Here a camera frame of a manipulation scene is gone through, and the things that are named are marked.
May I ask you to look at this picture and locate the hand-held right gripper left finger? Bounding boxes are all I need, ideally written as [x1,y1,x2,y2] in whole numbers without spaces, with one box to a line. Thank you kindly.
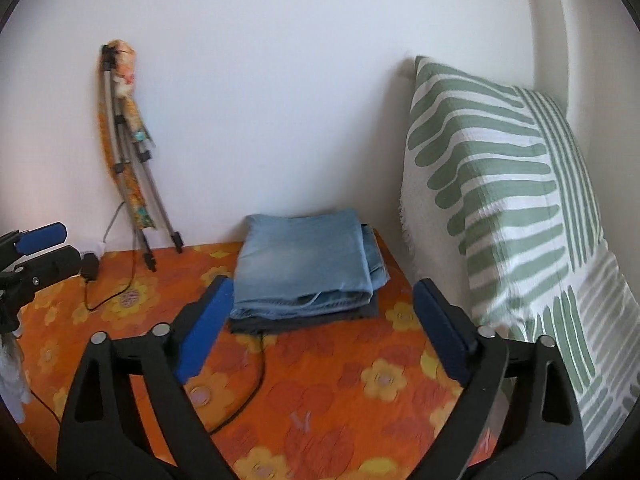
[57,276,236,480]

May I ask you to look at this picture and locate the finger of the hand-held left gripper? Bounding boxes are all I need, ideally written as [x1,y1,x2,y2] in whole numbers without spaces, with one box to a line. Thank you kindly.
[0,245,83,336]
[0,222,68,271]

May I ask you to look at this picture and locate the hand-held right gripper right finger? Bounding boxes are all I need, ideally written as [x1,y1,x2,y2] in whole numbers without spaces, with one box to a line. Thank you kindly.
[407,280,586,480]

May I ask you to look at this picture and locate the light blue jeans pants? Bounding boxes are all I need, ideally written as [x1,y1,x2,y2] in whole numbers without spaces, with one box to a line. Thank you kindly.
[230,208,390,321]

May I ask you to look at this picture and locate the dark grey folded pants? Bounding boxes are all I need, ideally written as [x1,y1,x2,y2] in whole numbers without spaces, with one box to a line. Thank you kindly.
[229,225,387,335]

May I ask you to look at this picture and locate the orange floral blanket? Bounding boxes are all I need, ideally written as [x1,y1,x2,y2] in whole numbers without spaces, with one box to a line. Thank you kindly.
[15,242,501,480]

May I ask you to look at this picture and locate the metal tripod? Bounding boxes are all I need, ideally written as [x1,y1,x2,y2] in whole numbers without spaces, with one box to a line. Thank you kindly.
[100,45,185,273]

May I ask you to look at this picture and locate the white fluffy cloth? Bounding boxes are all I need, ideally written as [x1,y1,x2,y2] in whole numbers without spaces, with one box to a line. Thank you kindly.
[0,335,28,423]

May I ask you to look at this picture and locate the green striped white pillow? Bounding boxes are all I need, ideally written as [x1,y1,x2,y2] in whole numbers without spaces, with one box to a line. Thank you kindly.
[399,56,633,468]

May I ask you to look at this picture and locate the black cable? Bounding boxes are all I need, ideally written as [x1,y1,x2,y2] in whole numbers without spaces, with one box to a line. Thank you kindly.
[207,332,267,435]
[84,232,138,312]

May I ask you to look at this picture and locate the grey cable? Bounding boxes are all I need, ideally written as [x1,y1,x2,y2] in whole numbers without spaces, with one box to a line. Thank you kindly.
[102,200,126,247]

